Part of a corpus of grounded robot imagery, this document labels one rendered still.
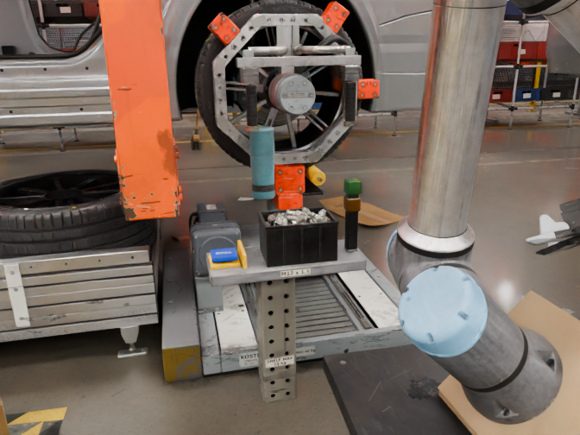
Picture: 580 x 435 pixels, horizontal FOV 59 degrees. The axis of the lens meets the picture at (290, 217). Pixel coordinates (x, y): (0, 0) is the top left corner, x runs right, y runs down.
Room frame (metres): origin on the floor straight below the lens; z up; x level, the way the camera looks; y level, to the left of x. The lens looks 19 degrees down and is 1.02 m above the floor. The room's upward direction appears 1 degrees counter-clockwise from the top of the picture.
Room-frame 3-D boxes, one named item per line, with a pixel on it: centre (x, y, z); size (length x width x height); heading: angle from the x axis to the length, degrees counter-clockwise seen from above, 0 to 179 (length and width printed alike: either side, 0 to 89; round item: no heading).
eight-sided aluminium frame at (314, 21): (1.97, 0.01, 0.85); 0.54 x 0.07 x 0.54; 103
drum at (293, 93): (1.90, -0.01, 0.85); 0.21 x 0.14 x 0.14; 13
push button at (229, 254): (1.30, 0.18, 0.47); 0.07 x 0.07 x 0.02; 13
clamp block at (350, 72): (1.81, -0.21, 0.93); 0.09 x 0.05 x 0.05; 13
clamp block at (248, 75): (1.73, 0.13, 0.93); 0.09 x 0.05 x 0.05; 13
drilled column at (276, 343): (1.33, 0.05, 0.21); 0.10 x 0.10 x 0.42; 13
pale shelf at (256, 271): (1.34, 0.02, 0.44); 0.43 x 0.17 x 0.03; 103
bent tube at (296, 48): (1.87, -0.12, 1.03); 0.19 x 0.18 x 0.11; 13
